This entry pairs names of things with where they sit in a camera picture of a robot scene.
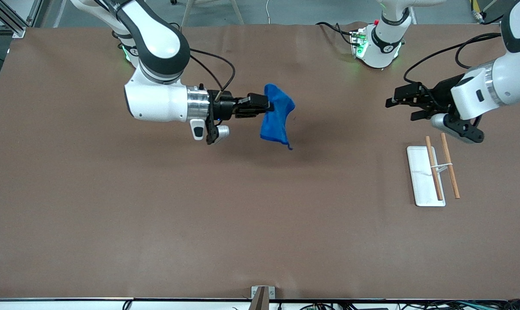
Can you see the grey metal table bracket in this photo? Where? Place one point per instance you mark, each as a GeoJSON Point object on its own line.
{"type": "Point", "coordinates": [262, 299]}

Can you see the aluminium extrusion frame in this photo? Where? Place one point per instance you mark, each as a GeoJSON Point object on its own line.
{"type": "Point", "coordinates": [10, 21]}

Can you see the beige wooden stand legs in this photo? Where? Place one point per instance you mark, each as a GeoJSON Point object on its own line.
{"type": "Point", "coordinates": [187, 12]}

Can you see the blue towel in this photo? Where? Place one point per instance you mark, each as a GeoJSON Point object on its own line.
{"type": "Point", "coordinates": [277, 116]}

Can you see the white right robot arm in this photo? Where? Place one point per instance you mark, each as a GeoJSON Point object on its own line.
{"type": "Point", "coordinates": [156, 43]}

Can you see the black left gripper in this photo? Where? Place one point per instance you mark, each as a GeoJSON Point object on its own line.
{"type": "Point", "coordinates": [440, 93]}

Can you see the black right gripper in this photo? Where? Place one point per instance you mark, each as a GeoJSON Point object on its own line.
{"type": "Point", "coordinates": [224, 107]}

